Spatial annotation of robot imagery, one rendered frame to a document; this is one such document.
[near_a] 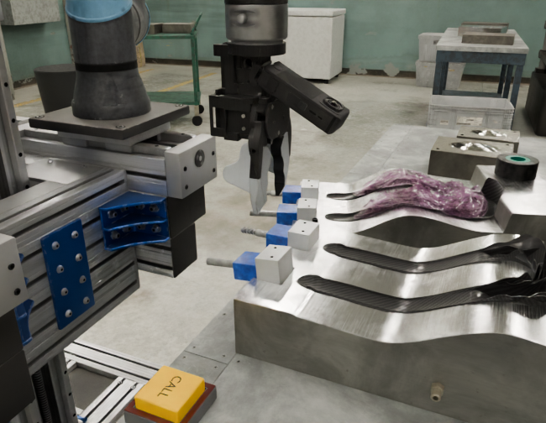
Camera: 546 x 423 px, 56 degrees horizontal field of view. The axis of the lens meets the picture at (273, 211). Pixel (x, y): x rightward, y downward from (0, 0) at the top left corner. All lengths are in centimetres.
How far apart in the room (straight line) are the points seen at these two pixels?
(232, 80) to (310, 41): 663
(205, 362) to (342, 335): 20
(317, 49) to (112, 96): 632
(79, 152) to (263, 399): 64
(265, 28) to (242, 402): 45
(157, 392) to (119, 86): 59
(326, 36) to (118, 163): 630
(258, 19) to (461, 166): 92
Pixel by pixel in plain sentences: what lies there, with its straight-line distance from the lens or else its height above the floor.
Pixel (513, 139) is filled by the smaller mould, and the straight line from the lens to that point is 166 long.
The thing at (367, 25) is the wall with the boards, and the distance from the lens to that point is 798.
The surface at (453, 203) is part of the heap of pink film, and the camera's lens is 101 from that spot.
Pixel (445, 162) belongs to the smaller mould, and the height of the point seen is 84.
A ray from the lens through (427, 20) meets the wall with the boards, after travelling 787.
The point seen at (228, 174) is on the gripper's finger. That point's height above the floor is 105.
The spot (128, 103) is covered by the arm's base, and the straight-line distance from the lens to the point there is 104.
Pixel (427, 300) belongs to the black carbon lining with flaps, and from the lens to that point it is 72.
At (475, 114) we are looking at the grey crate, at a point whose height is 37.
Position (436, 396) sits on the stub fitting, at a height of 84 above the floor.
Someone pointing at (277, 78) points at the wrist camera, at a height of 117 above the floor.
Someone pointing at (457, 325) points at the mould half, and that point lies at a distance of 64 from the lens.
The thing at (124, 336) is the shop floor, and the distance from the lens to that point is 218.
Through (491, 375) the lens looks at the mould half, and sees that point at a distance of 65.
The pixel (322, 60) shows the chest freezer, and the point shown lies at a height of 31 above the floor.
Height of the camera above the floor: 128
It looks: 24 degrees down
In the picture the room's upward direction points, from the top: straight up
